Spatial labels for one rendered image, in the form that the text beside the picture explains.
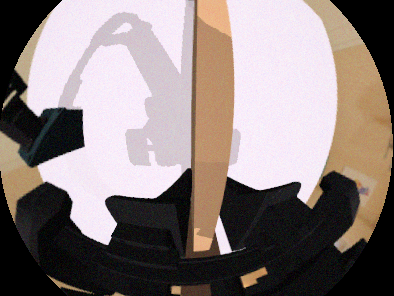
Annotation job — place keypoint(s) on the long wooden rail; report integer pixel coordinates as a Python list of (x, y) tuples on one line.
[(211, 116)]

